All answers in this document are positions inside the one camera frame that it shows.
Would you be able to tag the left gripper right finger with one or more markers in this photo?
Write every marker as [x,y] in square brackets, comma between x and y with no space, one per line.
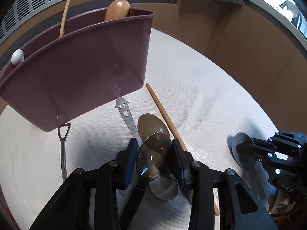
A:
[179,165]

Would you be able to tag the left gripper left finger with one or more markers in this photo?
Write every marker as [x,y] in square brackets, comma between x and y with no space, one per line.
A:
[126,164]

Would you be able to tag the smiley handle metal spoon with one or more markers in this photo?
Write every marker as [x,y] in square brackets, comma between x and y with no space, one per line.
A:
[123,106]

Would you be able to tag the large metal spoon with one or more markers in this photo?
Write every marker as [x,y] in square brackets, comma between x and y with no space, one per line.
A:
[149,160]
[149,124]

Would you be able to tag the shovel handle metal spoon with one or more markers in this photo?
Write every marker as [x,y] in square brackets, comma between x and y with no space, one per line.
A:
[62,139]

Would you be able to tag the wooden chopstick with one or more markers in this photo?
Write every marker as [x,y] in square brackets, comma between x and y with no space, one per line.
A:
[166,185]
[63,20]

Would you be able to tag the white ceramic spoon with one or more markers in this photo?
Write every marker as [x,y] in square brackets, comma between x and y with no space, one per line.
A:
[17,57]

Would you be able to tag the wooden spoon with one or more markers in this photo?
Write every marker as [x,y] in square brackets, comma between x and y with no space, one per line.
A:
[117,9]

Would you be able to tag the white table mat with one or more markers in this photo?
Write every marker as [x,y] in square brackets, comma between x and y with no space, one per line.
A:
[205,104]

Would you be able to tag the purple plastic utensil caddy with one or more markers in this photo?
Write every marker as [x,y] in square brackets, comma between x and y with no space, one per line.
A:
[63,77]

